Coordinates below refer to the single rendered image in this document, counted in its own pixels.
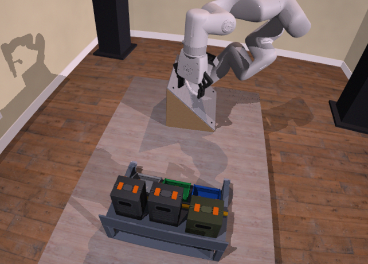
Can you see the green bin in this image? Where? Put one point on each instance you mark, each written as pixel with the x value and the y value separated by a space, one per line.
pixel 180 184

